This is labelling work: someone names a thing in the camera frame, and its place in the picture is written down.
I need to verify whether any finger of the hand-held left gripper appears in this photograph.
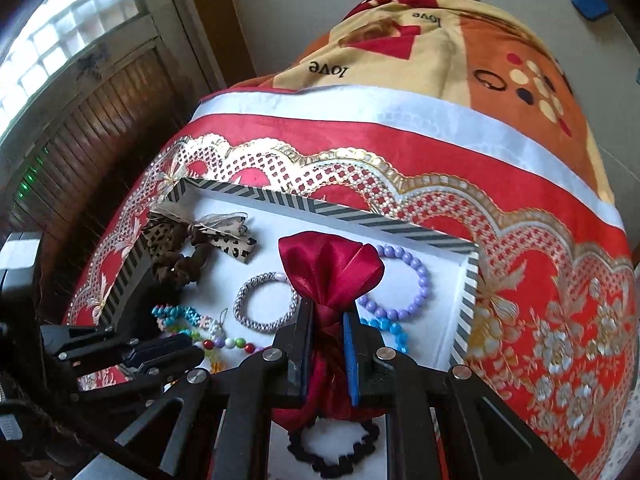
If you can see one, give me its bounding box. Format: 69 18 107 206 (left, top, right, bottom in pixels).
75 347 207 402
40 324 194 368

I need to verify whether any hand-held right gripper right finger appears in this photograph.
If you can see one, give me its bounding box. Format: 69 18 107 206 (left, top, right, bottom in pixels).
343 310 577 480

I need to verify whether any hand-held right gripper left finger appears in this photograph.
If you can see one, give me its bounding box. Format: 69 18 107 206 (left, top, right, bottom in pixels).
70 300 316 480

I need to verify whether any blue bead bracelet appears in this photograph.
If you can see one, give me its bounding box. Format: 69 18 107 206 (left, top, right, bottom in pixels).
359 316 409 354

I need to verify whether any colourful flower bracelet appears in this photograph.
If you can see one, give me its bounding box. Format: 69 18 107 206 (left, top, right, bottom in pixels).
151 303 227 342

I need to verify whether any multicolour bead bracelet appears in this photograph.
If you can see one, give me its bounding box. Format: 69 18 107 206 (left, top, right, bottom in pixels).
192 332 267 361

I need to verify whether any silver beaded bracelet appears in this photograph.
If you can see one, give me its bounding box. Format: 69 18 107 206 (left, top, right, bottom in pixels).
233 272 302 334

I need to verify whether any red satin bow scrunchie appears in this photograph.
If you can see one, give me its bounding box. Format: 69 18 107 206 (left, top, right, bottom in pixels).
271 231 387 433

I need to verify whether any purple bead bracelet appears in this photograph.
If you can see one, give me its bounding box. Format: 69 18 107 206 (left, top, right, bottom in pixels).
356 243 432 322

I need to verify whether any leopard print bow scrunchie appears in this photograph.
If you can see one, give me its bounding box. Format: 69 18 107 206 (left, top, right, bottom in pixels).
141 204 259 281

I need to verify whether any striped cardboard box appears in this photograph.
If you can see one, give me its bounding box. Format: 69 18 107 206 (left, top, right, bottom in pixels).
97 176 480 480

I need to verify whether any black scrunchie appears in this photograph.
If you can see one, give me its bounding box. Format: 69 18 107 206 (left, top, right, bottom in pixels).
287 419 382 479

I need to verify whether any brown wooden slatted door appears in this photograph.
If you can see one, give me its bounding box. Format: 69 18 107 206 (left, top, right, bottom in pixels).
0 40 203 313

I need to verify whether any red floral tablecloth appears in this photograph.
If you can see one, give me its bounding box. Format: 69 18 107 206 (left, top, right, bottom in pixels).
65 91 637 480

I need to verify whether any window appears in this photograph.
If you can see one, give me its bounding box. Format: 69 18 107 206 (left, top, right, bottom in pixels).
0 0 145 138

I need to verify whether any orange printed blanket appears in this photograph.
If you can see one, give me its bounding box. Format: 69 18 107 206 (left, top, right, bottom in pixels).
272 0 617 207

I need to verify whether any black cable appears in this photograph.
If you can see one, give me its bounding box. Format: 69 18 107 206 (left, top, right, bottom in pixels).
0 372 108 466

